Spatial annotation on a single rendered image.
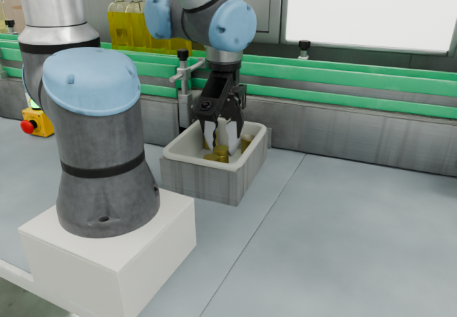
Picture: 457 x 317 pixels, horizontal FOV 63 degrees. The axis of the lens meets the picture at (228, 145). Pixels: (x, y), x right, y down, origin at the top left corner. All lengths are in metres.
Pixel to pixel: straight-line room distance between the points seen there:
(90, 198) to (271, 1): 0.74
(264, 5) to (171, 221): 0.70
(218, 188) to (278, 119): 0.28
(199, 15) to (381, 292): 0.49
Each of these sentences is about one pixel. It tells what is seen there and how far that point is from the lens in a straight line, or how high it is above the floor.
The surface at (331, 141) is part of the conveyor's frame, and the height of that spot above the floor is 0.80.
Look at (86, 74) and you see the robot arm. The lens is 0.48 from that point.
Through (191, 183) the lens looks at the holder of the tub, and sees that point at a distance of 0.78.
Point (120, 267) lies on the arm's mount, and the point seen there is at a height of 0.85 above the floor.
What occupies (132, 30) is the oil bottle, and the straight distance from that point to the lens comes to 1.10.
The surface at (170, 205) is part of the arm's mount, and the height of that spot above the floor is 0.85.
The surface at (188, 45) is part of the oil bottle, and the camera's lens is 1.06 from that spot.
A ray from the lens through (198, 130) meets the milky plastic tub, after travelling 0.91.
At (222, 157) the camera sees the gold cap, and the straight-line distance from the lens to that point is 0.84.
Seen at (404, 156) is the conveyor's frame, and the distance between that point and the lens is 0.96.
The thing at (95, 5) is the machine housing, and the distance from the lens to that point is 1.40.
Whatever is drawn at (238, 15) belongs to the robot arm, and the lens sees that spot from 0.57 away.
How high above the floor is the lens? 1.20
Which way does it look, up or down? 27 degrees down
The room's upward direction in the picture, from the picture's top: straight up
